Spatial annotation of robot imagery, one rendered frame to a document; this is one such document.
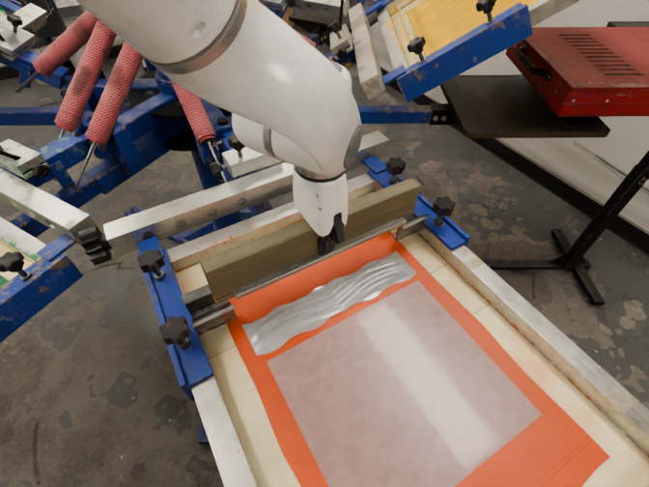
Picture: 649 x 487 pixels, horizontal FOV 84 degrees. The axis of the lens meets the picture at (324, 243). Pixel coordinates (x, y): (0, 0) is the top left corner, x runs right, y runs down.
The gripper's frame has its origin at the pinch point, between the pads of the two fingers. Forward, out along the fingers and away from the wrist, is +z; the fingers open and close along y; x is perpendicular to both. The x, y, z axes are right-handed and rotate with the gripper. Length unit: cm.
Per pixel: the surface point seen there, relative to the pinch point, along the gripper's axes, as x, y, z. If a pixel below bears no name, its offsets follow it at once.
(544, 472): 11.2, 44.7, 14.1
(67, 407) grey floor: -87, -58, 110
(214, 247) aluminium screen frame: -15.8, -17.6, 11.3
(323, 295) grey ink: -1.2, 2.9, 13.5
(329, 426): -12.3, 23.9, 14.2
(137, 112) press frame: -18, -76, 7
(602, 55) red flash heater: 112, -21, -2
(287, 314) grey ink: -9.3, 3.3, 13.5
